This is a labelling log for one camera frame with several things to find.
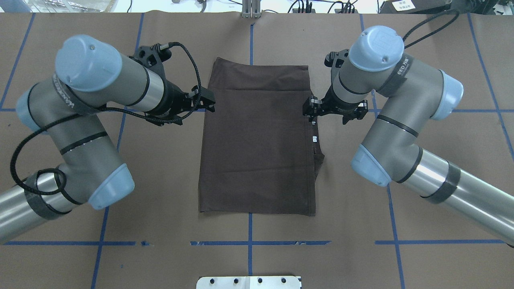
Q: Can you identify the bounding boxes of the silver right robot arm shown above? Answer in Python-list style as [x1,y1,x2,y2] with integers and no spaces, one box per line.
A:
[302,25,514,246]

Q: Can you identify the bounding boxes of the dark grey t-shirt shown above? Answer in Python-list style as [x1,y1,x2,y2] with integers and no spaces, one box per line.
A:
[198,57,324,216]

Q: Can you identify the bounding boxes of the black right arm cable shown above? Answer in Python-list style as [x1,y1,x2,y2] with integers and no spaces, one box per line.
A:
[402,9,460,44]

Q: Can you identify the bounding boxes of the aluminium frame post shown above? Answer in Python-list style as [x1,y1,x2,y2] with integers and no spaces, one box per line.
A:
[241,0,262,18]

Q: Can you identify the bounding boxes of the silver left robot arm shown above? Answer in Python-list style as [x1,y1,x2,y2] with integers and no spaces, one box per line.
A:
[1,35,216,244]

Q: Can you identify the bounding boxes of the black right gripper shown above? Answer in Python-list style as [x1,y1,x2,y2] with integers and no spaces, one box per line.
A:
[302,49,369,125]

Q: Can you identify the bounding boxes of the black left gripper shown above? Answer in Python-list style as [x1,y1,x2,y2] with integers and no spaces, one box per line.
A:
[131,43,216,126]

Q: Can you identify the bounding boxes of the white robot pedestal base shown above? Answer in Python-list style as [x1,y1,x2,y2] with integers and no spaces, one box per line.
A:
[196,275,302,289]

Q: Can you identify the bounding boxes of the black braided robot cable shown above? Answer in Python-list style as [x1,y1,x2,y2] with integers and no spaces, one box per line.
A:
[10,42,201,197]

